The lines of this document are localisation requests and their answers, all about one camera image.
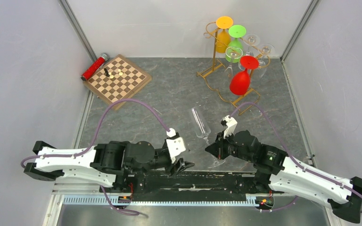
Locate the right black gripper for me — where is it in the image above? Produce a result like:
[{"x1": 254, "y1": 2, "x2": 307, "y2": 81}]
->
[{"x1": 206, "y1": 129, "x2": 254, "y2": 163}]

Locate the clear green-rimmed wine glass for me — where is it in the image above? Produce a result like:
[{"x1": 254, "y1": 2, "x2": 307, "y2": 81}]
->
[{"x1": 220, "y1": 46, "x2": 243, "y2": 90}]

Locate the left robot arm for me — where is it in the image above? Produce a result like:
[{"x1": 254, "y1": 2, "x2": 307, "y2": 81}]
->
[{"x1": 24, "y1": 137, "x2": 195, "y2": 192}]

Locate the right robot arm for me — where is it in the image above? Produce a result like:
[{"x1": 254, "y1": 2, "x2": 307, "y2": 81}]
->
[{"x1": 205, "y1": 130, "x2": 362, "y2": 224}]

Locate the red wine glass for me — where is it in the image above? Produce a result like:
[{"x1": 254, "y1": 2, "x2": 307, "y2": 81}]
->
[{"x1": 229, "y1": 56, "x2": 259, "y2": 96}]

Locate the green wine glass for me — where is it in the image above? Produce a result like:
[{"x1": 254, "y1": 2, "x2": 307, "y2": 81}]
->
[{"x1": 225, "y1": 24, "x2": 247, "y2": 64}]

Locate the orange wine glass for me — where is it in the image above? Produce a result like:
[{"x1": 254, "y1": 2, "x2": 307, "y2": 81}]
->
[{"x1": 215, "y1": 16, "x2": 233, "y2": 54}]

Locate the clear back wine glass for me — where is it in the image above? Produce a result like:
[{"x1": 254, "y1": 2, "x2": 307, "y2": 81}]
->
[{"x1": 241, "y1": 33, "x2": 260, "y2": 57}]

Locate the wooden chessboard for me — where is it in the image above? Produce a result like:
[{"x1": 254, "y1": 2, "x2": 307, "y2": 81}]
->
[{"x1": 83, "y1": 54, "x2": 152, "y2": 105}]

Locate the black chess piece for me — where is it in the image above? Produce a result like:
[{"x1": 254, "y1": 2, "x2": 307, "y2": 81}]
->
[{"x1": 104, "y1": 68, "x2": 110, "y2": 77}]

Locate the red glitter tube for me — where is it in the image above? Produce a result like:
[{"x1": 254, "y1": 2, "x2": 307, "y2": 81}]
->
[{"x1": 80, "y1": 53, "x2": 108, "y2": 81}]

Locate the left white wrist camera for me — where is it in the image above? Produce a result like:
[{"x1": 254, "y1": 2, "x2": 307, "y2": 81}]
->
[{"x1": 165, "y1": 128, "x2": 187, "y2": 160}]

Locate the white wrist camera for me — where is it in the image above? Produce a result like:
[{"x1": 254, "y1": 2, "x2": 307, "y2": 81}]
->
[
  {"x1": 165, "y1": 128, "x2": 187, "y2": 160},
  {"x1": 221, "y1": 115, "x2": 238, "y2": 139}
]

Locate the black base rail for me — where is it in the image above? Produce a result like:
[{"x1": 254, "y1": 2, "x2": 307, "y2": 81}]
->
[{"x1": 99, "y1": 170, "x2": 270, "y2": 202}]

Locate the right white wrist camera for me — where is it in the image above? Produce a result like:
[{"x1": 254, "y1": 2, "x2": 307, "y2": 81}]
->
[{"x1": 221, "y1": 115, "x2": 238, "y2": 139}]

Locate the gold wire glass rack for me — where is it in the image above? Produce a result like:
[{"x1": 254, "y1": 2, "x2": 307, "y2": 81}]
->
[{"x1": 197, "y1": 16, "x2": 275, "y2": 107}]

